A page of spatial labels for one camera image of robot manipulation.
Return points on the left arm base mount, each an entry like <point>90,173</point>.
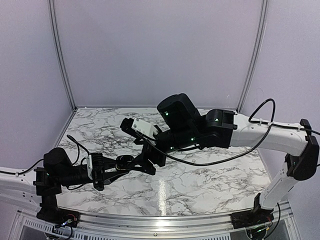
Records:
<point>50,212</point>

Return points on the black earbud charging case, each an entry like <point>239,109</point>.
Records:
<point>123,162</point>

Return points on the aluminium front rail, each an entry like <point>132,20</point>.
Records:
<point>100,226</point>

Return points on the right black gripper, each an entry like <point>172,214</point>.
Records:
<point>143,160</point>

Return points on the aluminium corner post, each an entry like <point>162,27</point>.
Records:
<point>255,54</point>
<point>59,54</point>

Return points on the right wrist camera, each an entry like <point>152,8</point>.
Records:
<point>136,127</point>

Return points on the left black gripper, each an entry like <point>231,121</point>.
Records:
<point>106,178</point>

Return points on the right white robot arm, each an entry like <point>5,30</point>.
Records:
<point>188,130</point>

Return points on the right aluminium corner post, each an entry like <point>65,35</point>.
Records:
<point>255,54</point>

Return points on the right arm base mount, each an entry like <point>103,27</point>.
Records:
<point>251,217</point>

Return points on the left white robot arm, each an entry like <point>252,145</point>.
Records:
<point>37,187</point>

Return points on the left aluminium corner post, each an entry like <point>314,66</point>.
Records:
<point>59,54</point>

